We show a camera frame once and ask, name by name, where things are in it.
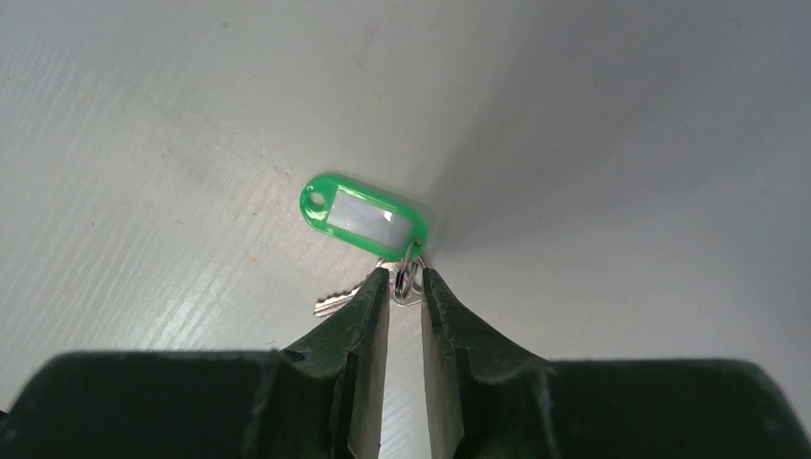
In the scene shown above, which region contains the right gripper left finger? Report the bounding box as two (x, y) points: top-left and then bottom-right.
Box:
(1, 268), (389, 458)

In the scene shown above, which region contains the key with green tag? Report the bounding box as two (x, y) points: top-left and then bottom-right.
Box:
(299, 174), (429, 308)

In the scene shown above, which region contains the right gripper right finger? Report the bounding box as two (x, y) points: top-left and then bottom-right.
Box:
(422, 269), (810, 458)

